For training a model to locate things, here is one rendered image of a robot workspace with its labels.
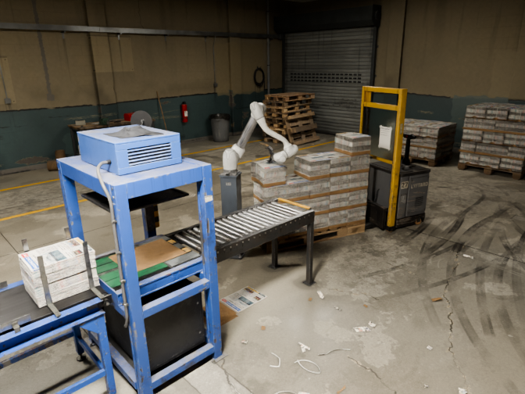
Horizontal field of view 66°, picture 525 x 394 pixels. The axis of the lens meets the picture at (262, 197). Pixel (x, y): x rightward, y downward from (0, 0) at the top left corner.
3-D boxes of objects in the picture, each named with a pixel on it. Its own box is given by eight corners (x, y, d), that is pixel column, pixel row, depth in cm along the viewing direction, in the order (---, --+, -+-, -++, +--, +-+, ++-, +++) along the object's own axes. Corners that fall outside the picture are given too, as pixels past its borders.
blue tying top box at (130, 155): (140, 149, 313) (137, 123, 306) (183, 162, 272) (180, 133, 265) (80, 159, 283) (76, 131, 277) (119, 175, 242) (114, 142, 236)
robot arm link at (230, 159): (221, 170, 444) (219, 150, 437) (226, 166, 461) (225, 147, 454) (235, 170, 441) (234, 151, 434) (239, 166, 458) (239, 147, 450)
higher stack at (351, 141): (330, 225, 560) (333, 133, 519) (348, 222, 572) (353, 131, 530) (347, 235, 527) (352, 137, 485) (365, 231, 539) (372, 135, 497)
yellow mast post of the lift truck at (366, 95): (354, 209, 594) (362, 86, 537) (359, 208, 597) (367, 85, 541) (358, 211, 586) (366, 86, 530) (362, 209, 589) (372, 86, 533)
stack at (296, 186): (254, 241, 515) (252, 179, 488) (330, 225, 560) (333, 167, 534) (266, 253, 481) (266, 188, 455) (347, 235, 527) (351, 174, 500)
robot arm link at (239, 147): (223, 160, 459) (229, 155, 480) (235, 167, 459) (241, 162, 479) (254, 100, 430) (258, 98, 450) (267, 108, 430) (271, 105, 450)
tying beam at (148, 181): (144, 156, 335) (142, 145, 332) (212, 177, 270) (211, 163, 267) (58, 172, 291) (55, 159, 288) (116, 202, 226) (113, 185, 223)
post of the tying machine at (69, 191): (98, 334, 343) (67, 156, 294) (102, 339, 337) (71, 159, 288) (87, 339, 338) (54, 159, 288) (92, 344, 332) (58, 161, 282)
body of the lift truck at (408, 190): (362, 214, 600) (366, 162, 574) (391, 208, 621) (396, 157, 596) (395, 231, 540) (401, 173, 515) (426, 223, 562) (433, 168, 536)
